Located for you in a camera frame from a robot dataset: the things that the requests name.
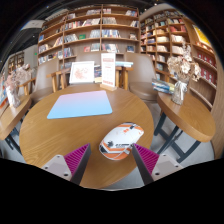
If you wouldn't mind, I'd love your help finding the white framed picture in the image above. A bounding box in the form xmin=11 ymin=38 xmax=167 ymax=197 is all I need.
xmin=68 ymin=60 xmax=96 ymax=85

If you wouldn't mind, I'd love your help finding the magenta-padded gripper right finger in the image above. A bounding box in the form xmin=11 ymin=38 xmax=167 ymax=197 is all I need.
xmin=131 ymin=142 xmax=184 ymax=186

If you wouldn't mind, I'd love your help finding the wide wooden bookshelf unit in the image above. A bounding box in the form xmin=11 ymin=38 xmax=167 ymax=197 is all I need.
xmin=36 ymin=3 xmax=141 ymax=68

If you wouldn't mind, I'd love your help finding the stack of blue books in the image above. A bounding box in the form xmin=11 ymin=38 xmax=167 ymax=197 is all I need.
xmin=115 ymin=61 xmax=134 ymax=68

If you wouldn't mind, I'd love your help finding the stack of colourful books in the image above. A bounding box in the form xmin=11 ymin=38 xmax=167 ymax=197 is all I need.
xmin=151 ymin=78 xmax=176 ymax=95

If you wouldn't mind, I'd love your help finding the white orange patterned computer mouse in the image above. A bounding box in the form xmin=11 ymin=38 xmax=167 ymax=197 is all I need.
xmin=98 ymin=122 xmax=145 ymax=161

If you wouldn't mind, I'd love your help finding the curved wooden bookshelf unit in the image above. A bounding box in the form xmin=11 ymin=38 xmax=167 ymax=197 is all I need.
xmin=138 ymin=8 xmax=224 ymax=159

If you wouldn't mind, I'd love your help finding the brown armchair with wooden arms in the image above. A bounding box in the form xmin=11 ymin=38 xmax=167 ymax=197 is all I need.
xmin=29 ymin=59 xmax=69 ymax=104
xmin=128 ymin=53 xmax=164 ymax=103
xmin=46 ymin=51 xmax=134 ymax=93

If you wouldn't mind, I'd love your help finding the blue pink gradient mouse pad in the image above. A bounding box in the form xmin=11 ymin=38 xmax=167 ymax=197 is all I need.
xmin=46 ymin=90 xmax=114 ymax=120

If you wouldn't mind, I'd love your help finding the white ceiling air vent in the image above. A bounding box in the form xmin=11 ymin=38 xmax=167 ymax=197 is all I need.
xmin=20 ymin=19 xmax=46 ymax=31

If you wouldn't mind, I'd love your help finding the glass vase with dried flowers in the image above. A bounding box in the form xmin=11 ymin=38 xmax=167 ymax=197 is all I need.
xmin=166 ymin=43 xmax=202 ymax=106
xmin=3 ymin=63 xmax=33 ymax=109

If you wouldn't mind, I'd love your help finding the small distant bookshelf unit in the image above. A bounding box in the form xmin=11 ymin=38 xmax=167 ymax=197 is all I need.
xmin=7 ymin=50 xmax=26 ymax=76

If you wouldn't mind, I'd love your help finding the dark standing book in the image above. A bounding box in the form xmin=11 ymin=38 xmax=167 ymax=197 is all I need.
xmin=93 ymin=64 xmax=103 ymax=84

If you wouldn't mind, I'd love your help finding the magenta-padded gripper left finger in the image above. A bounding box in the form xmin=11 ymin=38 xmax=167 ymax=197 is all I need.
xmin=41 ymin=143 xmax=92 ymax=186

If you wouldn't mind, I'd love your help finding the white red sign, wooden base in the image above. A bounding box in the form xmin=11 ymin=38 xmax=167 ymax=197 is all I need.
xmin=99 ymin=52 xmax=118 ymax=92

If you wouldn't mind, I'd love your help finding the round wooden side table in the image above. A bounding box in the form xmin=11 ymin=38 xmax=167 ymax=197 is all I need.
xmin=0 ymin=94 xmax=33 ymax=156
xmin=153 ymin=92 xmax=217 ymax=164

